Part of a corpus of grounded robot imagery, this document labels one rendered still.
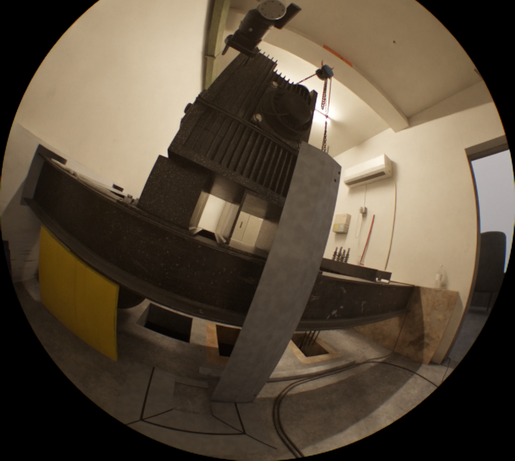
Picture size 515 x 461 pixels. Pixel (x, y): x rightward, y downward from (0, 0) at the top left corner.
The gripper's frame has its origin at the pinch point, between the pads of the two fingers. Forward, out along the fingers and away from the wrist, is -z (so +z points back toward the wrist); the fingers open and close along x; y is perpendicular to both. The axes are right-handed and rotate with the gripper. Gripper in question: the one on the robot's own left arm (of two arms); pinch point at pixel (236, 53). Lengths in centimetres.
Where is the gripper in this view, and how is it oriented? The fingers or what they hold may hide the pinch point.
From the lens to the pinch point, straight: 65.1
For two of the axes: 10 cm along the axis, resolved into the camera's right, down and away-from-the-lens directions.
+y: 3.1, -9.3, 2.1
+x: 8.2, 3.8, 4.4
